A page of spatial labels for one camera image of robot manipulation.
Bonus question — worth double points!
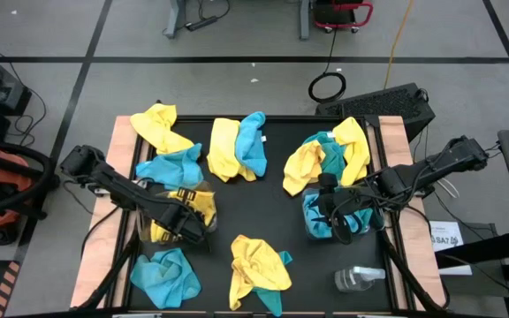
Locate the black diagonal frame strut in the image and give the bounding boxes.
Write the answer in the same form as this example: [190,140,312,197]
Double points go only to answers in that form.
[76,238,139,310]
[379,232,451,313]

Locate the clear plastic basket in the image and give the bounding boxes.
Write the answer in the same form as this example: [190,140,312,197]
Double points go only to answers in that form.
[300,187,386,243]
[134,179,219,246]

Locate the black vacuum hose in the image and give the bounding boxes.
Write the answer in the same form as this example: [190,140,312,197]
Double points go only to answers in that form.
[0,140,57,217]

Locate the black power strip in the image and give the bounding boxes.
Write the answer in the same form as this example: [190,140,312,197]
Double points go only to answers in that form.
[185,15,218,33]

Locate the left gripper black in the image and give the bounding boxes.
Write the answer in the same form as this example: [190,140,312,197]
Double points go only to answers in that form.
[156,187,209,246]

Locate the orange hanging cable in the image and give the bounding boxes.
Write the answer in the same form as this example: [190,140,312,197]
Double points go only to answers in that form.
[382,0,416,91]

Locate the blue microfiber towel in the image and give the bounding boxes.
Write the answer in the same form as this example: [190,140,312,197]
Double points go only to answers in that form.
[134,142,206,190]
[234,110,269,178]
[301,188,326,213]
[129,246,203,310]
[302,205,374,241]

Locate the black computer case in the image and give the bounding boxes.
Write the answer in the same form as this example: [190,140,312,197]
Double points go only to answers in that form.
[315,82,437,143]

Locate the clear spray bottle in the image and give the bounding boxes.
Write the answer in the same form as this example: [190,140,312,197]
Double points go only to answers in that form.
[333,264,387,293]

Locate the black coiled cable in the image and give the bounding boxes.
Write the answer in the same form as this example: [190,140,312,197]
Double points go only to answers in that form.
[307,24,348,105]

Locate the wooden table side plank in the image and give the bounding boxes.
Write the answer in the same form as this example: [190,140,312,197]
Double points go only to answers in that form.
[376,115,449,310]
[69,115,143,309]

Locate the grey table leg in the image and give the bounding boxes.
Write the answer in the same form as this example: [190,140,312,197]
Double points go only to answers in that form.
[163,0,187,39]
[298,0,312,42]

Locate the white paper label sheet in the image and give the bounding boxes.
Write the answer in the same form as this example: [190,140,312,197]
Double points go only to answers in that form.
[428,219,475,277]

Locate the orange shop vacuum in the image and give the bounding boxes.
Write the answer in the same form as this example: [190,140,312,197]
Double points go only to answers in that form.
[0,137,61,246]

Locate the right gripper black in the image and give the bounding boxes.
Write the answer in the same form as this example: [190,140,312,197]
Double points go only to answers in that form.
[316,172,373,227]

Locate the red framed cart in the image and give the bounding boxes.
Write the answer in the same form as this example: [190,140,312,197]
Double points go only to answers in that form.
[312,0,375,35]

